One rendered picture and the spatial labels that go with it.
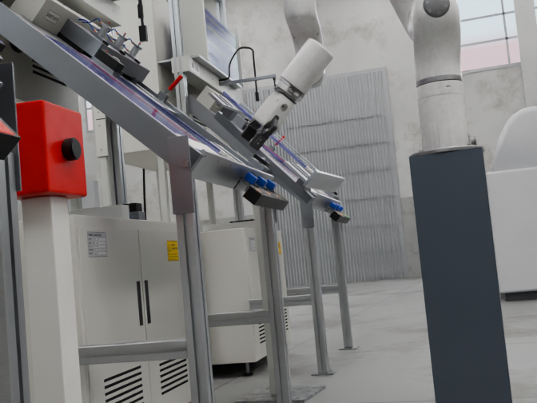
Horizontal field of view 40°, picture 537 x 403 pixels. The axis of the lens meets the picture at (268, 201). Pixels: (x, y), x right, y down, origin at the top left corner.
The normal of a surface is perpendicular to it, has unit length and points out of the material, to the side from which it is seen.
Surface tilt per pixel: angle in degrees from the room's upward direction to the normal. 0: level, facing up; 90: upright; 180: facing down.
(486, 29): 90
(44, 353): 90
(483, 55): 90
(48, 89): 90
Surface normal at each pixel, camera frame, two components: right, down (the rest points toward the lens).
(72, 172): 0.97, -0.11
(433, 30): -0.16, 0.56
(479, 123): -0.29, -0.05
